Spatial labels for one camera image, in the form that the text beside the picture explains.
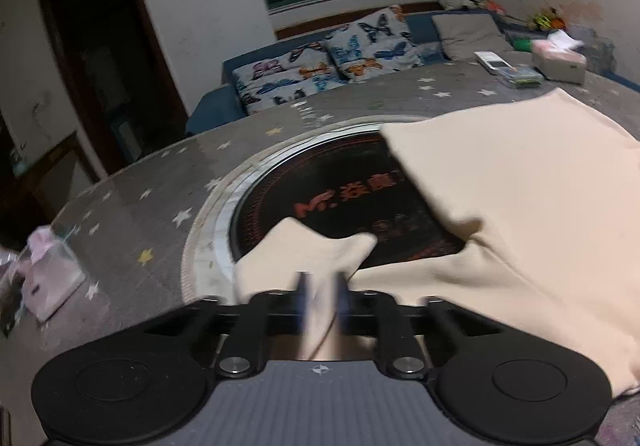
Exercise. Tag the wooden side table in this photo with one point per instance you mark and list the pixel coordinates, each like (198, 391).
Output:
(45, 187)

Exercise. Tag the right butterfly pillow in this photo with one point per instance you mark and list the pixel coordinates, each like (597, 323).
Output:
(374, 45)

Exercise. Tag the white tissue box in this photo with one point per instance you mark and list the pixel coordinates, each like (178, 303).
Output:
(558, 59)

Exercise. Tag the green round toy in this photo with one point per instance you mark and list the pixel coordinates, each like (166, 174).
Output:
(522, 45)

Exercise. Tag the panda plush toy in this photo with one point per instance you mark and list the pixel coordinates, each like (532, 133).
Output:
(458, 4)

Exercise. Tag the clear plastic toy box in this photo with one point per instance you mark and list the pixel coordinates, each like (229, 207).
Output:
(520, 77)

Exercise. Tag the yellow plush toys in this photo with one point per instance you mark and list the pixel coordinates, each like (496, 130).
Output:
(546, 20)

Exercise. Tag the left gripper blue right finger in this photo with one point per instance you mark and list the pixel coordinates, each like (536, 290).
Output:
(376, 315)

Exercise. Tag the pink tissue pack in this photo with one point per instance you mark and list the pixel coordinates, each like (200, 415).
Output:
(51, 272)

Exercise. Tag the white remote control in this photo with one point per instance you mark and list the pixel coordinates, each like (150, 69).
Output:
(492, 62)

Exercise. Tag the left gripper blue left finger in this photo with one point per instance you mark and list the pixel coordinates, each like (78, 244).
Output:
(253, 325)

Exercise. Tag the butterfly pillow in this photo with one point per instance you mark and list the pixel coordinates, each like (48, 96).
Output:
(302, 72)
(374, 45)

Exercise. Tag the cream sweatshirt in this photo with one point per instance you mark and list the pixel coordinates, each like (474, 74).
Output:
(545, 195)

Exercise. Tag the clear storage bin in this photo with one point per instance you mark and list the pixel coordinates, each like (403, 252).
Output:
(598, 51)

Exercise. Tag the left butterfly pillow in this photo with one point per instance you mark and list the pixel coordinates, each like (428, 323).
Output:
(302, 72)

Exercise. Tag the grey cushion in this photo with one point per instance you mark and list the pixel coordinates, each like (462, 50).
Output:
(463, 35)

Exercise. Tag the blue corner sofa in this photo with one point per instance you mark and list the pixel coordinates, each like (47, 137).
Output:
(440, 86)

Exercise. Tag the black induction cooktop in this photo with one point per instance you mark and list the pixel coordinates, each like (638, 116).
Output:
(338, 188)

